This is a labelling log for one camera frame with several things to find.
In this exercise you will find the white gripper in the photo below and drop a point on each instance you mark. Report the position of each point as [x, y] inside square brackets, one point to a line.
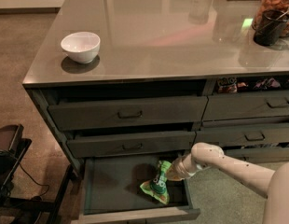
[184, 169]

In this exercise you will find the green rice chip bag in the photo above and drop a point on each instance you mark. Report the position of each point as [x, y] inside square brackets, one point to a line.
[157, 187]

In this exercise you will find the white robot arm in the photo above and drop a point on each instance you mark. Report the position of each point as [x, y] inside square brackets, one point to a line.
[270, 184]

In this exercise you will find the middle left drawer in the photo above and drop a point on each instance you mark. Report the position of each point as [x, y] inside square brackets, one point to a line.
[131, 143]

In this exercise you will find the top left drawer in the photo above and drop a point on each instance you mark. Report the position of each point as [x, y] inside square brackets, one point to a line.
[130, 112]

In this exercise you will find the bottom right drawer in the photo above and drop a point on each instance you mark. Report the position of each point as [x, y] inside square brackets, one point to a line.
[260, 155]

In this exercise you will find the open bottom left drawer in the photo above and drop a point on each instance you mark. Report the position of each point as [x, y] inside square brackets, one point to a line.
[111, 192]

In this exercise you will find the top right drawer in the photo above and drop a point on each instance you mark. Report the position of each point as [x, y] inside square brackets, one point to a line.
[247, 105]

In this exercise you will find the middle right drawer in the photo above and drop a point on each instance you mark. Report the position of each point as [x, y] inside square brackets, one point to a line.
[245, 135]

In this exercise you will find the snack bag in top drawer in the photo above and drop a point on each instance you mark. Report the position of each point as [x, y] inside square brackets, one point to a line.
[227, 85]

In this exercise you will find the grey kitchen island cabinet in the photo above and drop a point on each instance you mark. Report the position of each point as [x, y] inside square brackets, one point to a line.
[154, 49]

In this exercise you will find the white ceramic bowl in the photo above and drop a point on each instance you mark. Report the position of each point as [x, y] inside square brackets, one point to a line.
[81, 47]

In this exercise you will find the black cup with utensils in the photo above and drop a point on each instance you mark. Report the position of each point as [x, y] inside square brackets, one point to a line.
[270, 27]

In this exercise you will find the glass jar of snacks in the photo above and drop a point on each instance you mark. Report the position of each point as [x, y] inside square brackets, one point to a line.
[276, 0]

